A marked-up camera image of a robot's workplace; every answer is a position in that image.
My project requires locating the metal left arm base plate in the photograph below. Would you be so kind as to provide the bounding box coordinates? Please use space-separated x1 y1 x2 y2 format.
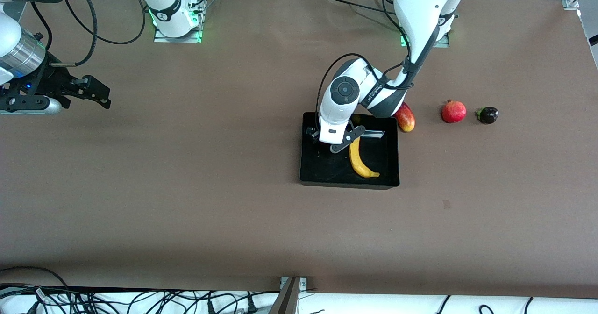
400 22 450 48

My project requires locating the dark purple mangosteen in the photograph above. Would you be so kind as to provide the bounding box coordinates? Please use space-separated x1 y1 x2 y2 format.
475 107 499 125

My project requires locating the black looping right arm cable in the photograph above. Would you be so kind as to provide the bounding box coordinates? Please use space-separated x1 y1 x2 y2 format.
64 0 147 45

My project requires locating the black rectangular plastic tray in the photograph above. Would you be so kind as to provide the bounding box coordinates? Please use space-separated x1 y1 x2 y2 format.
299 112 400 190

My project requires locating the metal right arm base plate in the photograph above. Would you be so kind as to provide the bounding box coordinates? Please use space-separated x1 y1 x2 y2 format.
153 0 205 43

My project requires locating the thick black floor cable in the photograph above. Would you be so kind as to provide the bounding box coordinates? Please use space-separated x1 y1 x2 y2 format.
0 266 71 290

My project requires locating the red pomegranate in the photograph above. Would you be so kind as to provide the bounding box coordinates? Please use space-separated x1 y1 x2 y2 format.
441 100 467 124

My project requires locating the red yellow mango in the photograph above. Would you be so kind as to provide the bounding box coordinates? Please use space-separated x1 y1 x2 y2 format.
395 101 416 133

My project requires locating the yellow banana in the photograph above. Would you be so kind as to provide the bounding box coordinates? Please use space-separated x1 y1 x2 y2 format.
349 136 380 179

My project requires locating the aluminium camera mount post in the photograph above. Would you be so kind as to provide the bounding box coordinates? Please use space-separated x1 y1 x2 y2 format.
269 276 309 314

